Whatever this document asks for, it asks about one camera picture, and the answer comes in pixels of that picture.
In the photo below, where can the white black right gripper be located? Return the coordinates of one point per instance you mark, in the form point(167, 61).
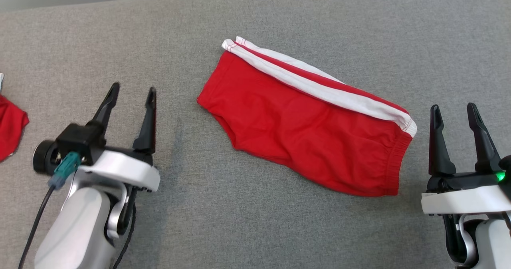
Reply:
point(463, 199)

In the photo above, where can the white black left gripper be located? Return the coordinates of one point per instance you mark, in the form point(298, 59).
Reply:
point(119, 169)

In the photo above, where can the red jersey with number 23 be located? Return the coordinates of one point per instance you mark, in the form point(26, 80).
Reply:
point(10, 129)

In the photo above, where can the red shorts with white stripes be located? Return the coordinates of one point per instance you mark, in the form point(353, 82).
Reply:
point(311, 129)

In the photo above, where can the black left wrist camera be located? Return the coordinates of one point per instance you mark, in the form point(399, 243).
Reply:
point(78, 141)

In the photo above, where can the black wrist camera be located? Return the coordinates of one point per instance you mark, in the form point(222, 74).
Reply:
point(506, 181)
point(78, 141)

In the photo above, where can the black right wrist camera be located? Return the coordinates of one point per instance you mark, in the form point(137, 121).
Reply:
point(506, 181)

